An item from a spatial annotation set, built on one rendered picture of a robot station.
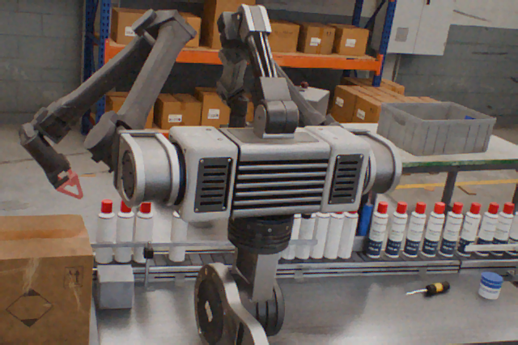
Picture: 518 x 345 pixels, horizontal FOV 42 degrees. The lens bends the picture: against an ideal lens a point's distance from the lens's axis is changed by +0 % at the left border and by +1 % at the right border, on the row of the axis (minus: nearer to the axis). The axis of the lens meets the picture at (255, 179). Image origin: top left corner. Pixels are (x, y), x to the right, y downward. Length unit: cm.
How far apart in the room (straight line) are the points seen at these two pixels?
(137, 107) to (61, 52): 489
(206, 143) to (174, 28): 45
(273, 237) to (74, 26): 512
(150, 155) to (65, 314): 65
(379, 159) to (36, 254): 83
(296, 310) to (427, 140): 213
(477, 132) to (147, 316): 279
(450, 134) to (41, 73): 374
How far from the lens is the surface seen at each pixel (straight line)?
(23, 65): 631
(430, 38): 759
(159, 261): 215
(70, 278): 169
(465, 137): 422
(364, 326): 208
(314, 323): 204
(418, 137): 397
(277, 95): 131
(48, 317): 174
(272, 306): 142
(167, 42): 156
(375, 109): 591
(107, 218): 205
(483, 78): 877
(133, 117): 144
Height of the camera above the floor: 189
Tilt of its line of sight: 20 degrees down
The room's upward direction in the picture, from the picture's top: 8 degrees clockwise
